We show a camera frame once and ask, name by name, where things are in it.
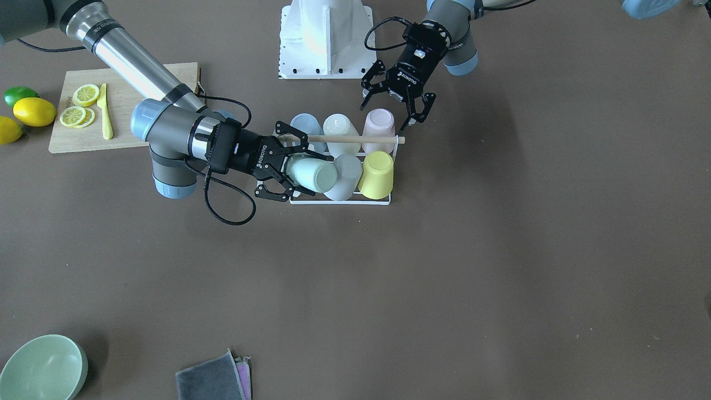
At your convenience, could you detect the white cup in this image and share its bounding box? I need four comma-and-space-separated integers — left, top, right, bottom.
322, 114, 361, 158

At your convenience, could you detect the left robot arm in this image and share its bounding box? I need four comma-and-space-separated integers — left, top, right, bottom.
350, 1, 709, 149

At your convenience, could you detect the lemon slice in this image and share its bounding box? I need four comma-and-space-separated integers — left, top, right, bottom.
71, 84, 100, 107
58, 106, 96, 128

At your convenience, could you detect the yellow lemon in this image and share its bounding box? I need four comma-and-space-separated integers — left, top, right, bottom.
0, 116, 23, 145
13, 98, 57, 127

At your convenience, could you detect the white wire cup holder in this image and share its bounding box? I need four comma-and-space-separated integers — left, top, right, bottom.
286, 109, 405, 206

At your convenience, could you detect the upper lemon slice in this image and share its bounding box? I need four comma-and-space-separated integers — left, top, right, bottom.
71, 84, 100, 107

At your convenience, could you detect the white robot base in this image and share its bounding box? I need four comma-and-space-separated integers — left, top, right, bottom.
278, 1, 377, 79

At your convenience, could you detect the grey cup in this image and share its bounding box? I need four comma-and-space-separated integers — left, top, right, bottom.
324, 154, 363, 202

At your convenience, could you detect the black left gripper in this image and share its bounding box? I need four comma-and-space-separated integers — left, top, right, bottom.
359, 22, 449, 132

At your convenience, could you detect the yellow cup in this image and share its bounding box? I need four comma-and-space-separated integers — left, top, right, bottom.
358, 151, 394, 200

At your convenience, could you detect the yellow plastic knife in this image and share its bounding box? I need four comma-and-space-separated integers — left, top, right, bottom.
97, 83, 114, 140

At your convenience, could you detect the green cup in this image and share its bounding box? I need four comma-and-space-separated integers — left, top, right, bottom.
286, 156, 338, 193

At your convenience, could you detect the pink cup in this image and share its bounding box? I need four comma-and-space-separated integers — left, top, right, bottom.
362, 108, 395, 153

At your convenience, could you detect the wooden cutting board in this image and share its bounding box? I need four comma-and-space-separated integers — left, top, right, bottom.
48, 62, 208, 154

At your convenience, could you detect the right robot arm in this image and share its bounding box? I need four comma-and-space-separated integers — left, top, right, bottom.
2, 1, 327, 202

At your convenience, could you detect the green bowl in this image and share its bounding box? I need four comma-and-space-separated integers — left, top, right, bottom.
1, 334, 88, 399

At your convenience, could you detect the grey folded cloth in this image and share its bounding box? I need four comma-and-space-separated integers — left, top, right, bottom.
176, 350, 253, 399

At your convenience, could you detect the green lime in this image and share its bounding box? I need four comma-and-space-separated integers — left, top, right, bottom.
3, 86, 39, 107

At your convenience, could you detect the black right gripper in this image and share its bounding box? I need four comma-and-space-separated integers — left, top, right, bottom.
206, 119, 328, 202

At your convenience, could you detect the lower lemon slice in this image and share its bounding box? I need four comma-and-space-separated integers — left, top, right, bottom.
58, 106, 96, 128

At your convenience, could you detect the light blue cup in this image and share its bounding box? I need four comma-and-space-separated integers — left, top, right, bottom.
290, 113, 328, 153

